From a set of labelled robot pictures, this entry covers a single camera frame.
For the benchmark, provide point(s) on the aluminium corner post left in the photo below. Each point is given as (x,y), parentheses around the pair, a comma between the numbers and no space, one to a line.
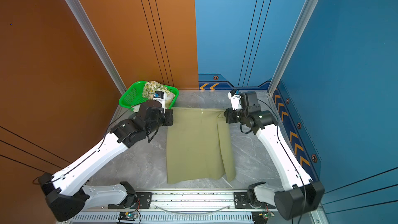
(86,25)

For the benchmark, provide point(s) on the green plastic basket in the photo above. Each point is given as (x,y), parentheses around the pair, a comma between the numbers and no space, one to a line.
(133,96)

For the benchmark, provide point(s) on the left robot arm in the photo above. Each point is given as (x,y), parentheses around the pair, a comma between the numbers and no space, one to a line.
(66,192)

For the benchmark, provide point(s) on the right circuit board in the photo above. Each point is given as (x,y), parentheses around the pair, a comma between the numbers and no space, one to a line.
(261,217)

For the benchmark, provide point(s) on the lemon print skirt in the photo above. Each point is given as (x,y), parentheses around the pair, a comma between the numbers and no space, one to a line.
(151,87)

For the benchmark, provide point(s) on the circuit board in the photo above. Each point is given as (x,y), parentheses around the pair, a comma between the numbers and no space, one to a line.
(128,218)
(261,217)

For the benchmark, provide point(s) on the pastel floral skirt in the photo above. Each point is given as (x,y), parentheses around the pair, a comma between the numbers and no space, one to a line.
(169,98)

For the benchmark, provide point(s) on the left circuit board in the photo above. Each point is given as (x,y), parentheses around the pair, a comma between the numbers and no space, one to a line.
(128,218)

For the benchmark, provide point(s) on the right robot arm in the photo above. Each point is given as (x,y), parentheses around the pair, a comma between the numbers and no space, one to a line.
(299,193)

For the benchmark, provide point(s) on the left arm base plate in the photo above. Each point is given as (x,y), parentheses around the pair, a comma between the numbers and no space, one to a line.
(141,200)

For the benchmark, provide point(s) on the aluminium corner post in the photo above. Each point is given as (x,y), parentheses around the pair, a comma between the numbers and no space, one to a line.
(86,25)
(300,25)

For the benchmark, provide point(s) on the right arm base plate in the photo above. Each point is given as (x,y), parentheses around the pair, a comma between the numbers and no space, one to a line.
(243,200)

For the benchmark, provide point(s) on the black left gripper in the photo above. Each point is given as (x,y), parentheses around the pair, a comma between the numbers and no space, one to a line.
(169,122)

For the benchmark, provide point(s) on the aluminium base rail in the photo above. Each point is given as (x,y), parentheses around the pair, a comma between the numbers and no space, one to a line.
(204,201)

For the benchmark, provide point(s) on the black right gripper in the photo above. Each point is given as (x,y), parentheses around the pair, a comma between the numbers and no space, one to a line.
(229,112)

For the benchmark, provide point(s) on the aluminium corner post right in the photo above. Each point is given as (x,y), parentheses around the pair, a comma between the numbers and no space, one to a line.
(300,25)

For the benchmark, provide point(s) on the olive green skirt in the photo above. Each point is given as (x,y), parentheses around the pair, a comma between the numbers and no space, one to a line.
(199,146)

